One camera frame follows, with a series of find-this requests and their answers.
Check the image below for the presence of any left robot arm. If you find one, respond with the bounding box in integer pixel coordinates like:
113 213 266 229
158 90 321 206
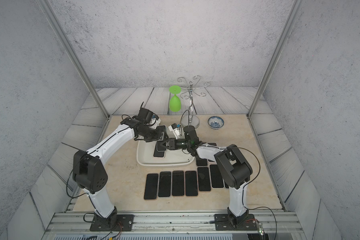
72 108 168 226

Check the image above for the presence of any blue white porcelain bowl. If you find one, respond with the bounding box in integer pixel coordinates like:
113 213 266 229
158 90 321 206
208 116 225 130

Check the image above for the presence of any pink case phone front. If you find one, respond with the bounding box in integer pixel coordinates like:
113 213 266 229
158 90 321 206
185 171 198 197

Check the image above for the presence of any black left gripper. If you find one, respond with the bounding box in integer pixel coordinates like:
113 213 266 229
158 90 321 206
139 125 171 143

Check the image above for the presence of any white plastic storage box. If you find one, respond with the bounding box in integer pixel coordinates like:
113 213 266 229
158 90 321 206
137 140 195 167

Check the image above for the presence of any green plastic wine glass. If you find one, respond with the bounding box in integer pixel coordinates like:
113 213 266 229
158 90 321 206
169 85 182 112

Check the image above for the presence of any metal glass rack stand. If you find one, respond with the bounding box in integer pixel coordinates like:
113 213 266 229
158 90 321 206
177 75 211 129

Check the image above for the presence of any pink case phone behind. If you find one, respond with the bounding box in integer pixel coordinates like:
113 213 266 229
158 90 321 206
172 171 185 197

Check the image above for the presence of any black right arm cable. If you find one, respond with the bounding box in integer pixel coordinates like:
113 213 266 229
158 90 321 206
236 146 278 240

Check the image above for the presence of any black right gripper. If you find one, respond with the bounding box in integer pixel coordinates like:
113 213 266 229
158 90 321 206
161 138 192 151

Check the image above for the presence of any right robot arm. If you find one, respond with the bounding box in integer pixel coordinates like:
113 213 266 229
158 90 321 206
159 126 253 229

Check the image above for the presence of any blue purple case phone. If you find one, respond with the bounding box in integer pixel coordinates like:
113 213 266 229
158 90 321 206
209 165 225 189

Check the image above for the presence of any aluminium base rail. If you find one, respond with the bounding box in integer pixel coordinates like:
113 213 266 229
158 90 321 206
45 209 306 240

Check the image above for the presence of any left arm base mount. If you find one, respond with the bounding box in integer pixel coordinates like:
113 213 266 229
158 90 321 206
90 214 135 232

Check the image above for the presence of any pale pink case phone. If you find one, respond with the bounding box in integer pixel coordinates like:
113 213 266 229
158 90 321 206
198 167 211 192

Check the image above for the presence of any mint green case phone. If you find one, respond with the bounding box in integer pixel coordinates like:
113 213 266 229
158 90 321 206
156 141 167 152

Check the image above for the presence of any light green case phone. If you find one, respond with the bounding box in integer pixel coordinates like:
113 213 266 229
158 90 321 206
158 172 172 198

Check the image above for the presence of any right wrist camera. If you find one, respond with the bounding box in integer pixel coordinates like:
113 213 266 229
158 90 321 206
168 123 183 140

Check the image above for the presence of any purple case phone back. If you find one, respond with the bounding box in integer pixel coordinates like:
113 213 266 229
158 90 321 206
153 150 165 158

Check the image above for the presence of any black phone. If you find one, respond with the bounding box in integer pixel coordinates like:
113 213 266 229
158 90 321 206
144 174 159 200

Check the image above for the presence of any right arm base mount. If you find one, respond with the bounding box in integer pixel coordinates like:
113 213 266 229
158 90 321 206
213 214 259 231

